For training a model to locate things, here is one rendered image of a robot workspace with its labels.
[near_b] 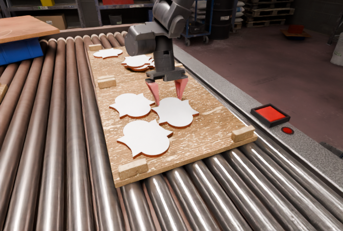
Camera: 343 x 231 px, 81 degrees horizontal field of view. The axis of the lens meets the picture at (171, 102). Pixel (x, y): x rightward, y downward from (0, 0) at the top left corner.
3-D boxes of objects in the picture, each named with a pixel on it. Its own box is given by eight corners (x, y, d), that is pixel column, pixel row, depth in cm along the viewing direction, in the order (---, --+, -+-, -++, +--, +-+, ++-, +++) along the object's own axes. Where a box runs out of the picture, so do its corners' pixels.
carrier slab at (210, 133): (185, 74, 82) (186, 71, 81) (256, 140, 51) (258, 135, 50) (96, 91, 71) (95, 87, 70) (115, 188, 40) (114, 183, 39)
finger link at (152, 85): (177, 105, 58) (174, 73, 55) (154, 110, 56) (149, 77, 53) (170, 99, 64) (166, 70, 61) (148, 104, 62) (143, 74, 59)
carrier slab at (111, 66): (152, 45, 115) (152, 42, 114) (185, 74, 83) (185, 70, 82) (88, 53, 103) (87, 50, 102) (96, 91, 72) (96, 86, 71)
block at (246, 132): (249, 132, 51) (251, 124, 49) (253, 136, 49) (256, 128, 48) (229, 138, 49) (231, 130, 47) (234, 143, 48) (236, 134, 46)
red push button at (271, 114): (268, 109, 63) (270, 105, 62) (285, 120, 58) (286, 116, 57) (253, 113, 61) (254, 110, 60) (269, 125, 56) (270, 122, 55)
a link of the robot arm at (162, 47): (175, 26, 53) (162, 28, 58) (153, 27, 49) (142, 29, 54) (177, 52, 56) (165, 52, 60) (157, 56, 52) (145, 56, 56)
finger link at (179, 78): (191, 102, 59) (188, 70, 56) (168, 107, 57) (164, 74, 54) (181, 97, 65) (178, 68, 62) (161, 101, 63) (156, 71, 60)
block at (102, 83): (116, 83, 73) (115, 76, 71) (117, 86, 71) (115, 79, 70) (98, 86, 71) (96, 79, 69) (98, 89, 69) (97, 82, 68)
